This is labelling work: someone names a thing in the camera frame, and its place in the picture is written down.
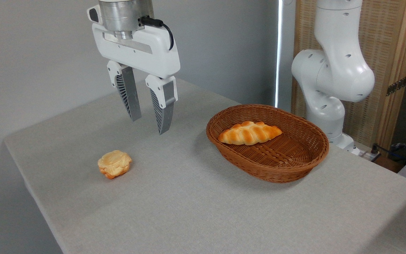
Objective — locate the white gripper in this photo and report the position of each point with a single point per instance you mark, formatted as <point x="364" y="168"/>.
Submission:
<point x="146" y="49"/>

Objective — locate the long braided bread loaf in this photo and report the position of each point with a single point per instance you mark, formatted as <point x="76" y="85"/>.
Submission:
<point x="248" y="134"/>

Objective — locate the small round bread bun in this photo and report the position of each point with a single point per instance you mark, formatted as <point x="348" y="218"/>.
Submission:
<point x="114" y="163"/>

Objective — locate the brown oval wicker basket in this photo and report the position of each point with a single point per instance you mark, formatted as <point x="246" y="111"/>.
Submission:
<point x="277" y="162"/>

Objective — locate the white power strip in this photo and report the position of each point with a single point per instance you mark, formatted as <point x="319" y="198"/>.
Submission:
<point x="368" y="155"/>

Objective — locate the black power plug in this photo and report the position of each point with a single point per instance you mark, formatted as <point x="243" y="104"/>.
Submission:
<point x="375" y="149"/>

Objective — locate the wooden rattan folding screen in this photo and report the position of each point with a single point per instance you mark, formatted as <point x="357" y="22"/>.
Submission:
<point x="382" y="42"/>

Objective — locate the brown wooden board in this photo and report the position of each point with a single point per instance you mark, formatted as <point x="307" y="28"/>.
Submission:
<point x="388" y="164"/>

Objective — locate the dark metal screen hinge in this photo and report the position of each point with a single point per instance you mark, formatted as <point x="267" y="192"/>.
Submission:
<point x="397" y="85"/>

